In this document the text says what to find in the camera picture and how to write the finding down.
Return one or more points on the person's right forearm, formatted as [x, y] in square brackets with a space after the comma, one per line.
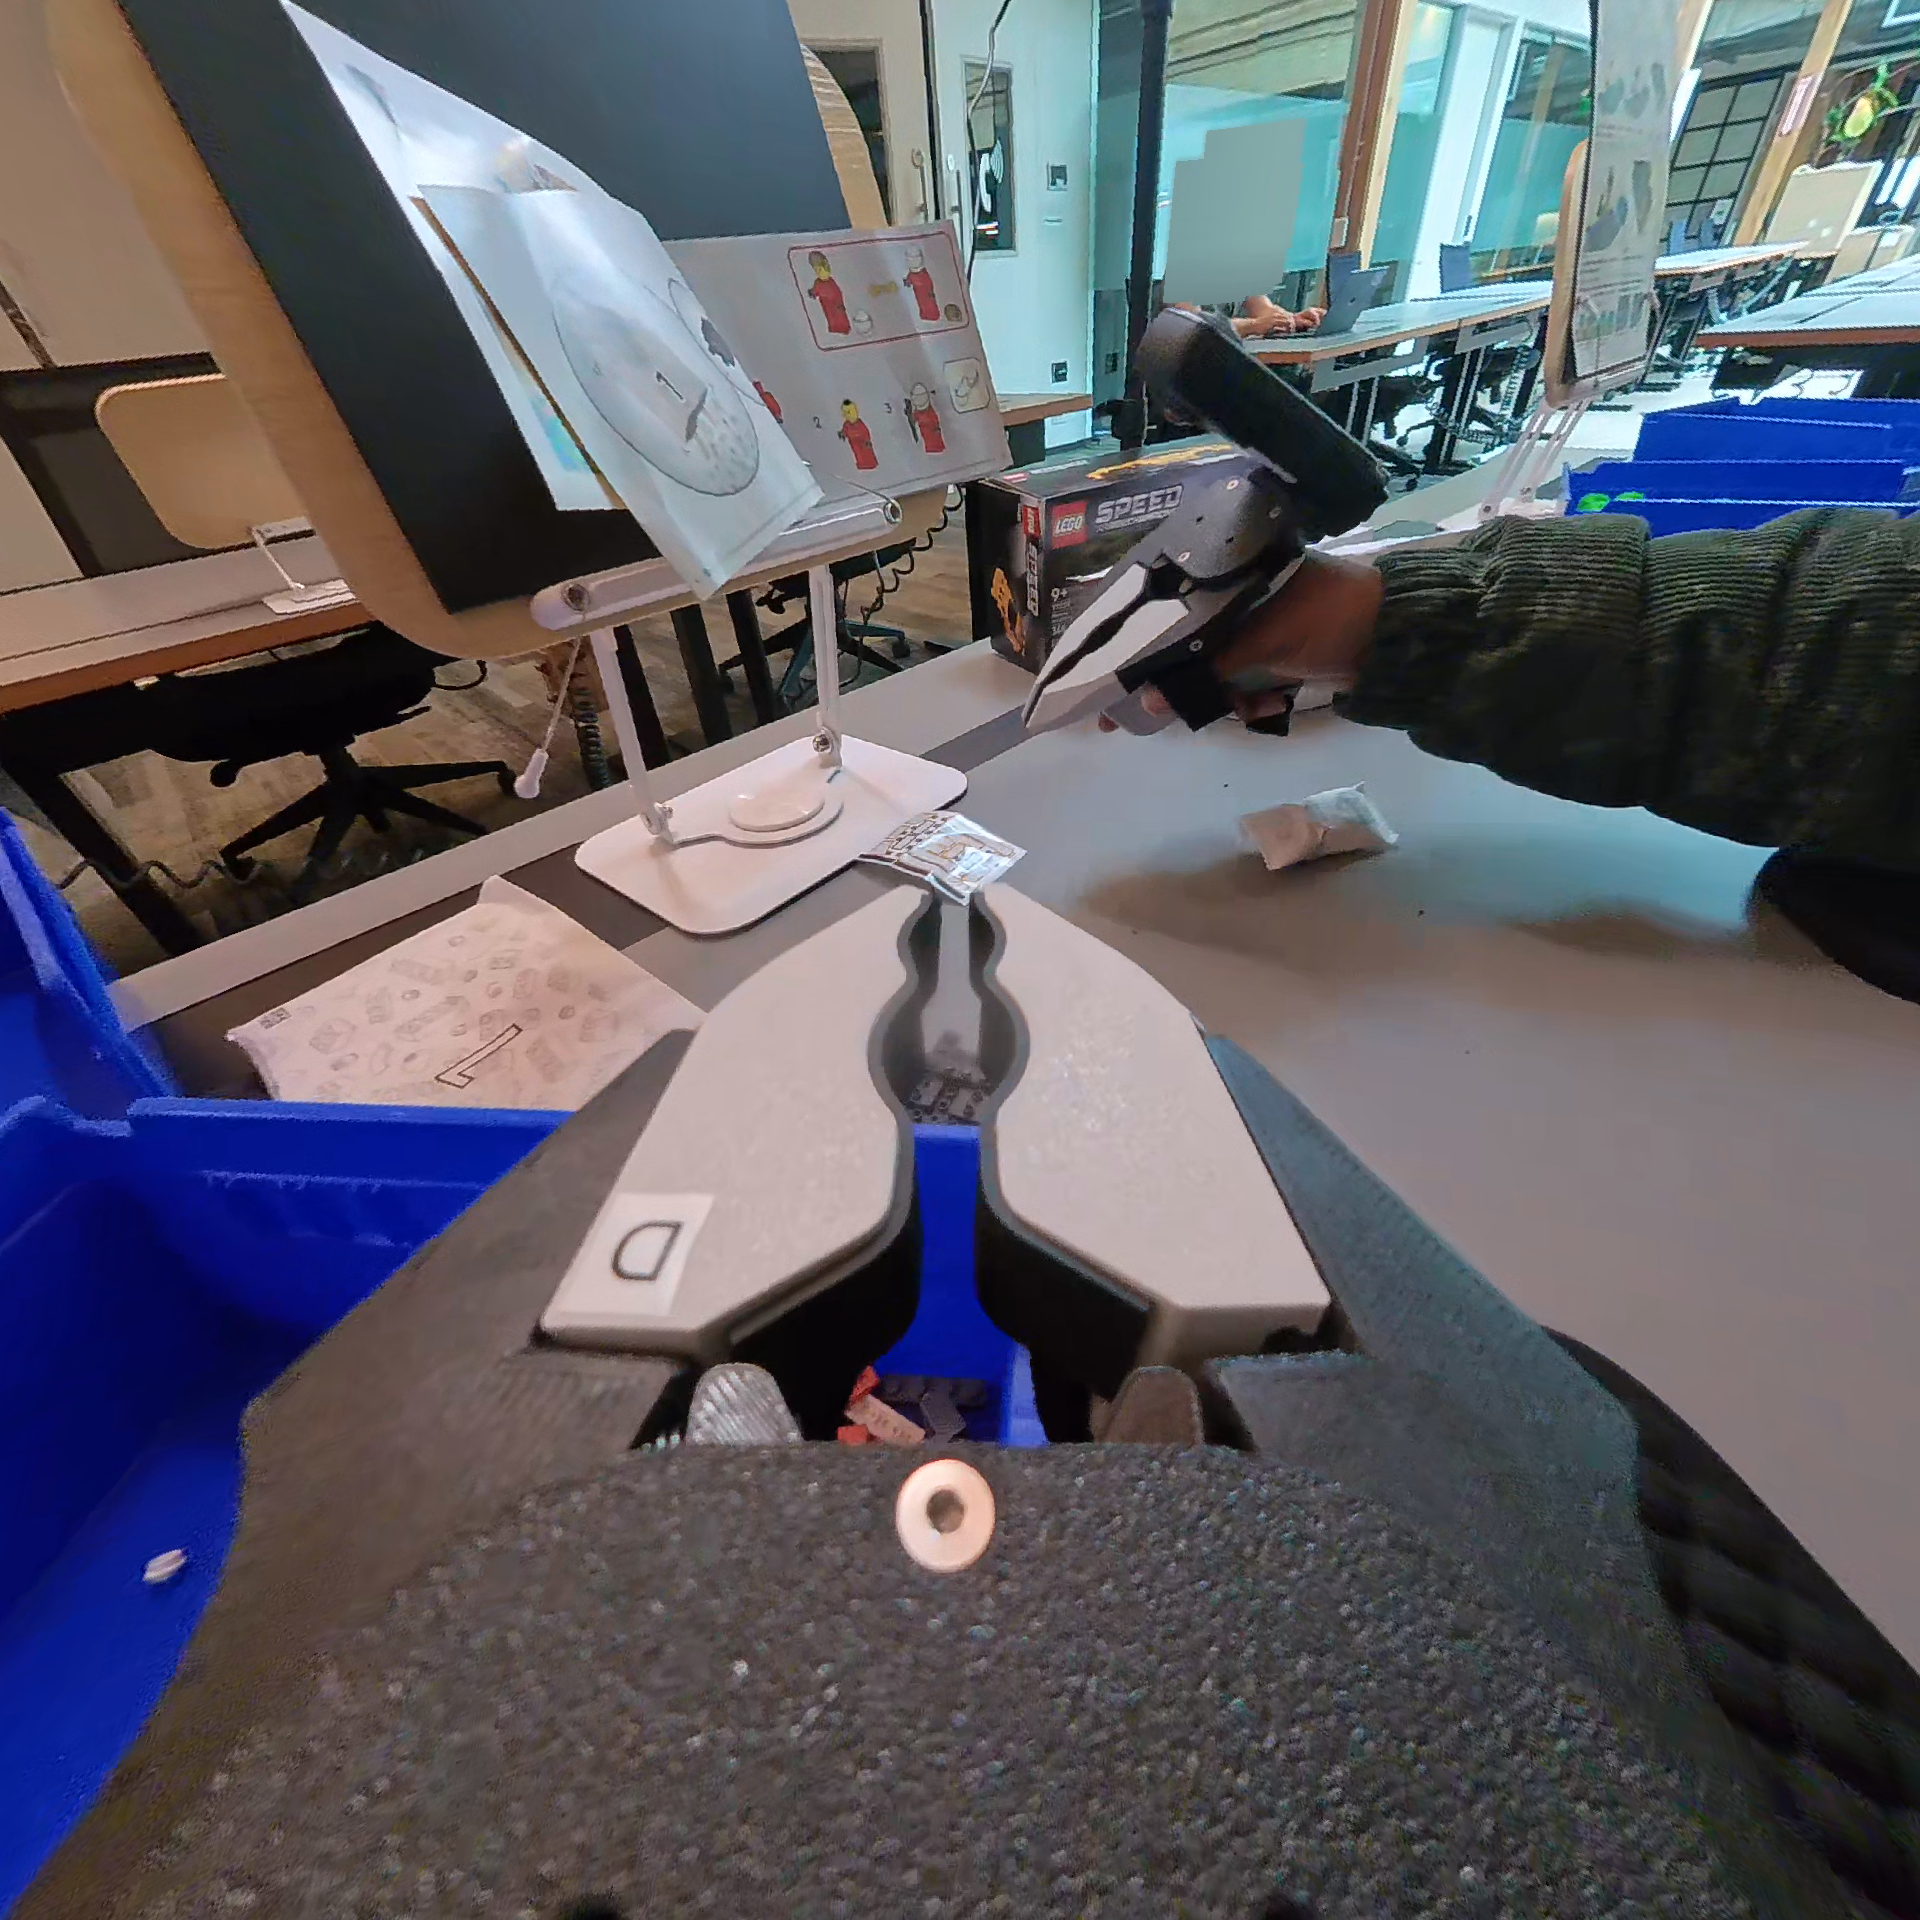
[1651, 660]

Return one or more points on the person's right hand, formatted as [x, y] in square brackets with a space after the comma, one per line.
[1319, 628]

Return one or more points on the black upright pole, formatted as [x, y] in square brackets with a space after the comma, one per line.
[1148, 181]

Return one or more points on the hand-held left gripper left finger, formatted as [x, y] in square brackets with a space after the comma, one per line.
[751, 1155]

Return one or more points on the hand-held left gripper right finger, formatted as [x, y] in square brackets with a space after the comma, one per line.
[1155, 1170]

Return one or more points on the large flat white paper bag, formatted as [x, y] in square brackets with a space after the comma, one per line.
[451, 1003]

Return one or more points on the dark board document stand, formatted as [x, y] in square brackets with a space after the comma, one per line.
[1620, 181]

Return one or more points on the pile of mixed toy pieces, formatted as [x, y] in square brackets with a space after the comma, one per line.
[915, 1401]

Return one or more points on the small white paper bag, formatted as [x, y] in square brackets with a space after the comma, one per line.
[1319, 827]

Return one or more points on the beige board document stand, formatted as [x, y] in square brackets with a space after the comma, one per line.
[210, 481]

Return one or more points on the black toy set box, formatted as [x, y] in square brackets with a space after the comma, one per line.
[1049, 555]

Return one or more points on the black toy chassis plate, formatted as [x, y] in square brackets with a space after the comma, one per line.
[944, 1078]

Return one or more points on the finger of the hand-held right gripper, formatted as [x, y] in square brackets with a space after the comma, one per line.
[1089, 645]
[1161, 645]

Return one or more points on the laptop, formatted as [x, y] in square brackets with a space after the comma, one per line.
[1358, 293]

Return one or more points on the sticker sheet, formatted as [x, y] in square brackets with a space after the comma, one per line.
[944, 849]

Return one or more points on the toy instruction booklet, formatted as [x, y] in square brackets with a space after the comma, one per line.
[662, 346]

